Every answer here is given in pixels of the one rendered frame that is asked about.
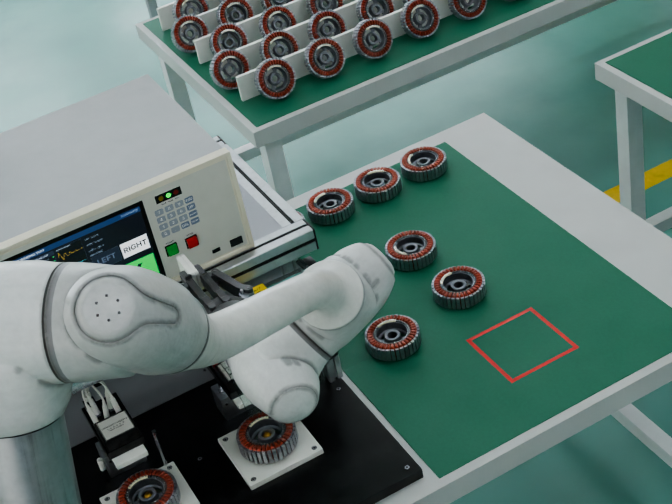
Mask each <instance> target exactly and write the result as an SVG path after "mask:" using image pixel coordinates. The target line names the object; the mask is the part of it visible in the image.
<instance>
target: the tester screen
mask: <svg viewBox="0 0 672 504"><path fill-rule="evenodd" d="M143 234H147V237H148V240H149V243H150V246H151V247H150V248H148V249H145V250H143V251H141V252H139V253H136V254H134V255H132V256H130V257H127V258H125V259H123V260H121V261H118V262H116V263H114V264H112V265H126V264H128V263H131V262H133V261H135V260H137V259H139V258H142V257H144V256H146V255H148V254H151V253H153V254H154V257H155V260H156V263H157V266H158V262H157V259H156V256H155V253H154V250H153V247H152V244H151V241H150V238H149V235H148V232H147V229H146V226H145V222H144V219H143V216H142V213H141V210H140V207H139V206H138V207H136V208H134V209H131V210H129V211H127V212H124V213H122V214H120V215H117V216H115V217H113V218H110V219H108V220H106V221H104V222H101V223H99V224H97V225H94V226H92V227H90V228H87V229H85V230H83V231H80V232H78V233H76V234H73V235H71V236H69V237H67V238H64V239H62V240H60V241H57V242H55V243H53V244H50V245H48V246H46V247H43V248H41V249H39V250H36V251H34V252H32V253H30V254H27V255H25V256H23V257H20V258H18V259H16V260H13V261H23V260H43V261H51V262H84V263H92V260H91V257H93V256H96V255H98V254H100V253H102V252H105V251H107V250H109V249H112V248H114V247H116V246H118V245H121V244H123V243H125V242H127V241H130V240H132V239H134V238H136V237H139V236H141V235H143ZM158 269H159V266H158ZM159 272H160V269H159ZM160 274H161V272H160Z"/></svg>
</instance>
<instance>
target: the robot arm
mask: <svg viewBox="0 0 672 504"><path fill-rule="evenodd" d="M176 260H177V263H178V266H179V270H180V271H181V272H179V275H180V278H181V281H182V282H183V283H184V284H180V283H178V282H176V281H174V280H173V279H171V278H168V277H166V276H164V275H162V274H160V273H157V272H155V271H152V270H149V269H145V268H142V267H138V266H131V265H108V264H98V263H84V262H51V261H43V260H23V261H5V262H0V504H82V503H81V498H80V492H79V487H78V482H77V477H76V472H75V467H74V462H73V456H72V451H71V446H70V441H69V436H68V431H67V426H66V420H65V415H64V412H65V410H66V408H67V406H68V403H69V401H70V398H71V395H72V384H73V383H81V382H90V381H99V380H107V379H116V378H126V377H131V376H134V375H135V374H136V373H138V374H143V375H172V374H177V373H181V372H184V371H187V370H191V369H199V368H204V367H208V366H211V365H215V364H217V363H220V362H222V361H225V362H226V364H227V366H228V367H229V368H230V369H231V372H232V376H233V378H234V380H235V382H236V384H237V386H238V387H239V388H240V390H241V391H242V393H243V394H244V395H245V396H246V398H247V399H248V400H249V401H250V402H251V403H252V404H253V405H255V406H256V407H257V408H259V409H260V410H262V411H263V412H264V413H265V414H267V415H268V416H269V417H271V418H272V419H274V420H276V421H278V422H280V423H285V424H289V423H295V422H298V421H301V420H303V419H304V418H306V417H307V416H309V415H310V414H311V413H312V412H313V411H314V409H315V408H316V406H317V404H318V400H319V394H320V381H319V375H320V373H321V371H322V369H323V368H324V366H325V365H326V363H327V362H328V361H329V359H330V358H331V357H332V356H333V355H334V354H335V353H336V352H337V351H339V350H340V349H341V348H342V347H344V346H345V345H347V344H348V343H349V342H350V341H351V340H352V339H353V338H354V337H355V336H356V335H357V334H358V333H359V332H360V331H361V330H362V329H363V328H364V327H365V326H366V325H367V324H368V323H369V322H370V321H371V320H372V319H373V317H374V316H375V315H376V314H377V313H378V312H379V310H380V309H381V308H382V307H383V305H384V304H385V302H386V301H387V299H388V297H389V295H390V293H391V291H392V289H393V286H394V282H395V277H394V273H395V271H394V268H393V266H392V264H391V263H390V261H389V260H388V259H387V258H386V257H385V255H384V254H383V253H382V252H381V251H379V250H378V249H377V248H376V247H375V246H373V245H371V244H368V243H365V244H363V243H355V244H352V245H349V246H347V247H345V248H343V249H341V250H339V251H338V252H336V253H335V254H334V255H333V256H329V257H327V258H326V259H324V260H323V261H320V262H317V263H315V264H313V265H311V266H310V267H308V268H307V269H306V270H305V271H304V272H303V273H302V274H300V275H297V276H295V277H292V278H290V279H288V280H286V281H284V282H281V283H279V284H277V285H275V286H273V287H270V288H268V289H266V290H264V291H262V292H259V293H257V294H254V291H253V287H252V286H250V285H245V284H242V283H240V282H238V281H237V280H235V279H233V278H232V277H230V276H228V275H227V274H225V273H223V272H222V271H220V270H218V269H216V268H215V269H212V270H211V272H206V271H204V270H203V268H202V267H201V266H200V265H199V264H196V265H194V266H193V265H192V263H191V262H190V261H189V260H188V258H187V257H186V256H185V255H184V254H180V256H179V255H178V256H176ZM202 283H203V284H202ZM202 285H203V286H204V289H205V288H206V290H207V291H208V292H209V293H210V295H211V296H212V297H213V298H214V299H212V300H211V299H210V298H209V296H208V295H206V294H205V293H204V292H203V290H202V289H201V288H200V287H201V286H202ZM219 286H220V287H221V288H223V289H224V290H226V291H228V292H229V293H231V294H233V295H234V296H231V295H227V294H226V293H225V292H224V291H223V290H222V289H220V287H219Z"/></svg>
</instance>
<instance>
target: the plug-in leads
mask: <svg viewBox="0 0 672 504"><path fill-rule="evenodd" d="M99 383H100V384H102V385H103V386H104V388H105V392H104V393H105V397H106V402H107V404H106V402H105V400H104V398H103V396H102V395H101V393H100V392H99V391H98V390H97V388H96V387H95V386H94V385H92V386H91V387H93V388H94V389H95V391H96V392H97V393H98V394H99V396H100V397H101V399H102V409H103V414H104V419H105V418H107V417H109V416H110V414H109V411H110V412H112V411H114V410H115V412H116V413H117V412H119V411H122V410H121V409H120V407H119V405H118V403H117V401H116V399H115V397H113V395H112V394H111V393H110V391H109V389H108V388H107V386H106V384H105V383H104V381H103V380H102V381H100V382H99ZM89 388H90V387H88V388H85V389H83V390H81V393H82V398H83V401H82V402H83V405H84V407H85V409H86V411H87V412H88V414H89V416H90V418H91V420H92V421H93V426H94V424H95V423H97V422H99V420H98V418H97V417H100V416H101V414H102V412H101V411H99V409H98V405H97V403H96V401H95V399H94V397H93V396H92V395H91V393H90V392H89ZM83 391H84V393H83ZM91 396H92V397H91ZM96 416H97V417H96ZM94 427H95V426H94Z"/></svg>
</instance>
